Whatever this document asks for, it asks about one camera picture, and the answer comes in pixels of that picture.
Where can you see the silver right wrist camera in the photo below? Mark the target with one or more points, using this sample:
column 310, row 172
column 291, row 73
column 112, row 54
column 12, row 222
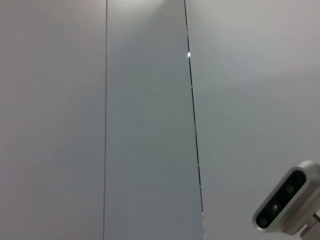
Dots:
column 282, row 200

